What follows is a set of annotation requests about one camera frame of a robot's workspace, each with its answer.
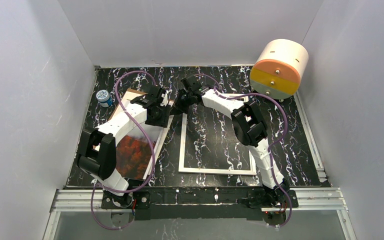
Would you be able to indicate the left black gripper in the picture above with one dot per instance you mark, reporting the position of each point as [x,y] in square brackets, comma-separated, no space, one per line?
[160,95]

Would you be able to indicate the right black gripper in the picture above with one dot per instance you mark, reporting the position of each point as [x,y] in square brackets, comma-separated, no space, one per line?
[181,100]

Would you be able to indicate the white picture frame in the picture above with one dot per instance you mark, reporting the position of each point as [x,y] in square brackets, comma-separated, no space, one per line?
[208,145]

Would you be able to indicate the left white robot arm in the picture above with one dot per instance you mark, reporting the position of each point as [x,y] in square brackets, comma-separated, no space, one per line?
[96,152]

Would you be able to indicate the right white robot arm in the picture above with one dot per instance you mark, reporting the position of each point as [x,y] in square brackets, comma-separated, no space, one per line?
[248,123]

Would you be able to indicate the small blue lidded jar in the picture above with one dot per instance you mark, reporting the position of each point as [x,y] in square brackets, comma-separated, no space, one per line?
[104,98]

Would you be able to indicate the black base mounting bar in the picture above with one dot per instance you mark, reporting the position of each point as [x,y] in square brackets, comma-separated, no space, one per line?
[244,202]

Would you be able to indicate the white cylindrical drawer unit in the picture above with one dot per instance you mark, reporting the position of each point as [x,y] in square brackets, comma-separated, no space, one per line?
[279,69]

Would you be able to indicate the aluminium rail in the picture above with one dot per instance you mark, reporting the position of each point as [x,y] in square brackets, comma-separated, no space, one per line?
[308,198]

